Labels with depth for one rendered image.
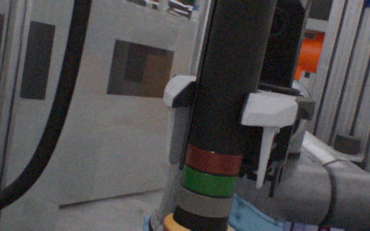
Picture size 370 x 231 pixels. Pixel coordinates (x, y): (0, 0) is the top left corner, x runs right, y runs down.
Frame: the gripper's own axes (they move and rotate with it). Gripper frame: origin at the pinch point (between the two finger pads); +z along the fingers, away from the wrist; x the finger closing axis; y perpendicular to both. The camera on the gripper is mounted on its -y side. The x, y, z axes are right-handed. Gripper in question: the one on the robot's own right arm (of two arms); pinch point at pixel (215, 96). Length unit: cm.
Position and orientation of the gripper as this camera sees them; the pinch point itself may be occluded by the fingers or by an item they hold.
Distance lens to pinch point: 24.0
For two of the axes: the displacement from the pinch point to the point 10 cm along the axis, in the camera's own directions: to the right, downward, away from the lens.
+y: -1.9, 9.7, 1.4
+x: -9.2, -2.2, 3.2
